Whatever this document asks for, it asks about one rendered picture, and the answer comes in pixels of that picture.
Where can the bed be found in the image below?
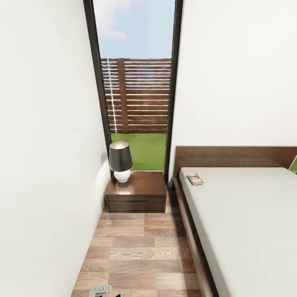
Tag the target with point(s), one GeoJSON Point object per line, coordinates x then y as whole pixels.
{"type": "Point", "coordinates": [241, 223]}

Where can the table lamp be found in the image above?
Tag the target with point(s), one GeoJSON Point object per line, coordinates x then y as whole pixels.
{"type": "Point", "coordinates": [120, 160]}

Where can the hardback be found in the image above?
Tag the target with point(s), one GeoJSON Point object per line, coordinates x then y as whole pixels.
{"type": "Point", "coordinates": [195, 179]}

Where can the nightstand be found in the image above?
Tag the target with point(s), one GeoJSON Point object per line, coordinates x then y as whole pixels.
{"type": "Point", "coordinates": [143, 192]}

